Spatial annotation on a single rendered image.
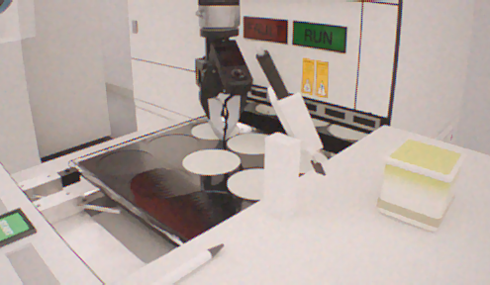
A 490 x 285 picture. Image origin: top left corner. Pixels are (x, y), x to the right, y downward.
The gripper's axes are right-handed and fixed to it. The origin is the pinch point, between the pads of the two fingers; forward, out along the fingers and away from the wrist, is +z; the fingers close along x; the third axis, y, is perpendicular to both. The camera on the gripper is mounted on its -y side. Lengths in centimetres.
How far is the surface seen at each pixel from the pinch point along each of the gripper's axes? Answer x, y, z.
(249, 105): -9.1, 10.1, -1.9
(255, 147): -4.5, -4.9, 1.3
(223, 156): 2.3, -6.5, 1.3
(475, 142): -155, 52, 45
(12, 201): 34.8, -22.6, -4.7
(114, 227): 22.9, -10.5, 9.3
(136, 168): 17.6, -5.9, 1.4
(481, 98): -155, 54, 21
